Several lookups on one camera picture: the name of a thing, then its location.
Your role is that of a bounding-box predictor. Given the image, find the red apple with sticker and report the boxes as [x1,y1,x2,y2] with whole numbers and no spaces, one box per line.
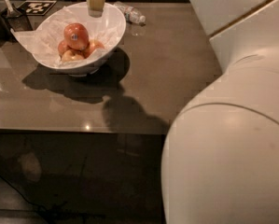
[63,23,89,50]

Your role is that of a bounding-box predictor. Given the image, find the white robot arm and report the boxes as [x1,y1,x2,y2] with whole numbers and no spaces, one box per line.
[161,0,279,224]

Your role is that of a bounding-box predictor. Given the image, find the right red apple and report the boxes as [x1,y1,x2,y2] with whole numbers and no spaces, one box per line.
[82,39,105,58]

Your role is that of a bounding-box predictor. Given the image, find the white bowl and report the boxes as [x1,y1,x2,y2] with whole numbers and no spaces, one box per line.
[30,1,127,78]

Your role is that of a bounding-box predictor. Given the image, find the left red apple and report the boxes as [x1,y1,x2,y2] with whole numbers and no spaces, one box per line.
[58,40,70,56]

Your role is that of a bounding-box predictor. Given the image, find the front yellow-red apple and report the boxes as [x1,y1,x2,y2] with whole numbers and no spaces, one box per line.
[62,49,84,62]

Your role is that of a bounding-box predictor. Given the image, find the clear plastic water bottle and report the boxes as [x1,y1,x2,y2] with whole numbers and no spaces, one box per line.
[114,1,146,25]

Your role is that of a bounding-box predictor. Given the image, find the white paper liner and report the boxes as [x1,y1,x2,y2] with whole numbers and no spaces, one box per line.
[9,6,123,69]

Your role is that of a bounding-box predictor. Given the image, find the black white fiducial marker card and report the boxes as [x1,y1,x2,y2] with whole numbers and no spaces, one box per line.
[19,0,56,16]

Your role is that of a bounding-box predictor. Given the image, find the black scoop with white handle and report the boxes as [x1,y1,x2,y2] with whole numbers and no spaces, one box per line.
[4,0,33,32]

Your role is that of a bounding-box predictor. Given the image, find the black cable on floor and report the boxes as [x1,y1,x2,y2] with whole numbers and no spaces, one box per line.
[0,165,65,224]

